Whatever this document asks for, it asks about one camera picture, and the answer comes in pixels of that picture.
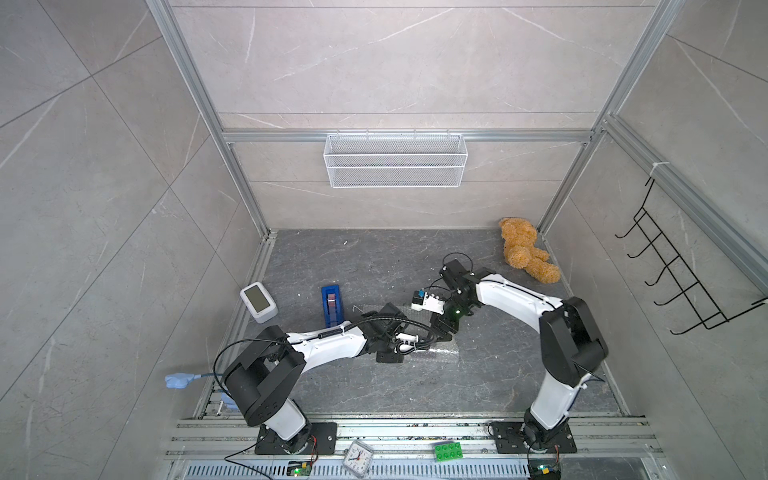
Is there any blue tape dispenser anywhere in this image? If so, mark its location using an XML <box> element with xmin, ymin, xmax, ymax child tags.
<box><xmin>321</xmin><ymin>285</ymin><xmax>345</xmax><ymax>328</ymax></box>

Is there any clear bubble wrap sheet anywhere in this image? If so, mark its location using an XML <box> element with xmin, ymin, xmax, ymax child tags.
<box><xmin>405</xmin><ymin>339</ymin><xmax>460</xmax><ymax>364</ymax></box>

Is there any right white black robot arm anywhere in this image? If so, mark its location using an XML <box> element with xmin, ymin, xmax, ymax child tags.
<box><xmin>412</xmin><ymin>260</ymin><xmax>609</xmax><ymax>451</ymax></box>

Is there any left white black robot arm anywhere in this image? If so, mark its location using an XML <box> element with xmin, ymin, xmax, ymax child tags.
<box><xmin>216</xmin><ymin>303</ymin><xmax>437</xmax><ymax>451</ymax></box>

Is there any tan teddy bear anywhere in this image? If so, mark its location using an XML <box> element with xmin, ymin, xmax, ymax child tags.
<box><xmin>499</xmin><ymin>218</ymin><xmax>561</xmax><ymax>284</ymax></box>

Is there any white digital timer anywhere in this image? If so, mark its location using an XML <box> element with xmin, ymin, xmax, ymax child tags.
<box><xmin>239</xmin><ymin>282</ymin><xmax>278</xmax><ymax>324</ymax></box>

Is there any small white analog clock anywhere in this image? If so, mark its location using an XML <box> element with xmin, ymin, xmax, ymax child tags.
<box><xmin>342</xmin><ymin>440</ymin><xmax>374</xmax><ymax>478</ymax></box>

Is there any green toy brick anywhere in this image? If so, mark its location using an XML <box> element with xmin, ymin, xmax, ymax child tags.
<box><xmin>433</xmin><ymin>442</ymin><xmax>464</xmax><ymax>463</ymax></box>

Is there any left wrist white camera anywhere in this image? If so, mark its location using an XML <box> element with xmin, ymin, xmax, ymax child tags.
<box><xmin>394</xmin><ymin>333</ymin><xmax>420</xmax><ymax>355</ymax></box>

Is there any wrist white camera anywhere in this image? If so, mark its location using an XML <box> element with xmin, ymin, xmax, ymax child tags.
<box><xmin>411</xmin><ymin>290</ymin><xmax>445</xmax><ymax>315</ymax></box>
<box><xmin>394</xmin><ymin>333</ymin><xmax>420</xmax><ymax>355</ymax></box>

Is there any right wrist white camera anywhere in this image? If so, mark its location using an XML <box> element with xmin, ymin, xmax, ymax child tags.
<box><xmin>411</xmin><ymin>290</ymin><xmax>445</xmax><ymax>315</ymax></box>

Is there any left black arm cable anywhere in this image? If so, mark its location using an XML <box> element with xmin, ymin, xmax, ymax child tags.
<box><xmin>341</xmin><ymin>314</ymin><xmax>439</xmax><ymax>352</ymax></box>

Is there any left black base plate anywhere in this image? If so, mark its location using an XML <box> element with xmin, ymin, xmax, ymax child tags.
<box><xmin>254</xmin><ymin>422</ymin><xmax>338</xmax><ymax>455</ymax></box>

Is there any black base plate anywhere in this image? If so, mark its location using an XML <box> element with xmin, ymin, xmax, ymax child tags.
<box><xmin>254</xmin><ymin>422</ymin><xmax>338</xmax><ymax>455</ymax></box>
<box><xmin>487</xmin><ymin>420</ymin><xmax>578</xmax><ymax>454</ymax></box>

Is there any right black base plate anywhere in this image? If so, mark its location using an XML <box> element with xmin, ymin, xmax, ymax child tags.
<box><xmin>487</xmin><ymin>420</ymin><xmax>578</xmax><ymax>454</ymax></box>

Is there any white wire mesh basket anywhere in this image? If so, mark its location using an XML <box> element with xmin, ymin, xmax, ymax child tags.
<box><xmin>323</xmin><ymin>133</ymin><xmax>468</xmax><ymax>188</ymax></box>

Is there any black wire hook rack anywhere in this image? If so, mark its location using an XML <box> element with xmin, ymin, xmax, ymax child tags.
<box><xmin>614</xmin><ymin>179</ymin><xmax>767</xmax><ymax>336</ymax></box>

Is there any aluminium frame post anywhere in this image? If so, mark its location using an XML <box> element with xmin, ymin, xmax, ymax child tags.
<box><xmin>538</xmin><ymin>0</ymin><xmax>685</xmax><ymax>236</ymax></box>

